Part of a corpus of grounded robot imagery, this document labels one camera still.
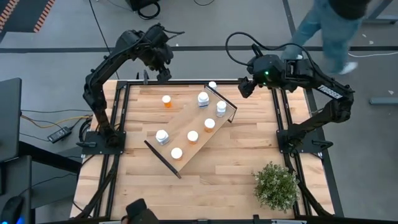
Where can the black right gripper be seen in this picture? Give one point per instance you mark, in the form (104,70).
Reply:
(267,70)

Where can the black monitor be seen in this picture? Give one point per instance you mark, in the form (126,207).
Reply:
(9,118)

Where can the grey furniture foot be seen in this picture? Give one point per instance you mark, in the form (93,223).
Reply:
(382,20)
(384,101)

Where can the black table frame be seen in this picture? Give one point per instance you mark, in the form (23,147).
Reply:
(199,82)

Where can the black mat with orange stripes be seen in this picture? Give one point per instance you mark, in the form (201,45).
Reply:
(25,15)

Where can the black power adapter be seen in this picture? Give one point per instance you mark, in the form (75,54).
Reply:
(59,134)

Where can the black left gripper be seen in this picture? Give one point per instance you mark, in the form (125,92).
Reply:
(159,55)

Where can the black desk frame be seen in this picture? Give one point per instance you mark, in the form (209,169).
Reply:
(46,155)

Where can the orange medicine bottle white cap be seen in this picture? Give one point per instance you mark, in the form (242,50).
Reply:
(166,101)
(209,124)
(192,136)
(176,153)

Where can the wooden tray with black ends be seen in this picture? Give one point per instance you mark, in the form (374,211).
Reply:
(183,121)

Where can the green artificial plant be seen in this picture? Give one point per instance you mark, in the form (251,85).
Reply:
(276,186)

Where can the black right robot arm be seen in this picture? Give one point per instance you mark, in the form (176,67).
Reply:
(329,93)

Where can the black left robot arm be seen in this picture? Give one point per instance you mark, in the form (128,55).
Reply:
(99,81)

